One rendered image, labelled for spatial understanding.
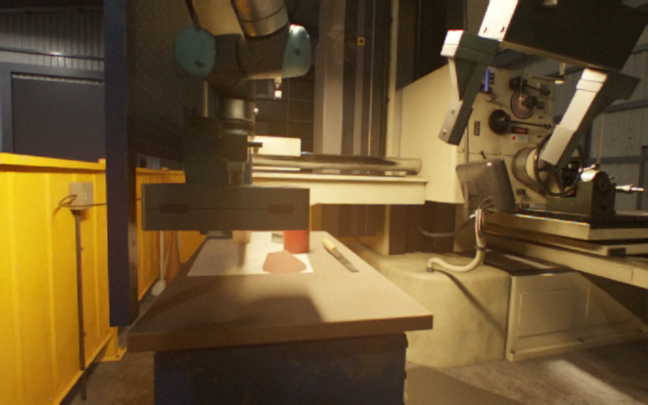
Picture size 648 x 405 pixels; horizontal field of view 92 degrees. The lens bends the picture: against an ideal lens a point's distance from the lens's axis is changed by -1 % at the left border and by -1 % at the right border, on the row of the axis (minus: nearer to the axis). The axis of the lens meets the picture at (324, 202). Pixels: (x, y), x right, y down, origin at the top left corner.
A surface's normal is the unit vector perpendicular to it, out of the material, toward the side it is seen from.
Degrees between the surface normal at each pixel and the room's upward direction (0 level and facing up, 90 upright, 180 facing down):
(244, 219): 90
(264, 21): 136
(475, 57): 113
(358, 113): 90
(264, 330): 90
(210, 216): 90
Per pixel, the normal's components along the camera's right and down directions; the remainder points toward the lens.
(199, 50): -0.25, 0.06
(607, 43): 0.07, 0.46
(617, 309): 0.27, 0.07
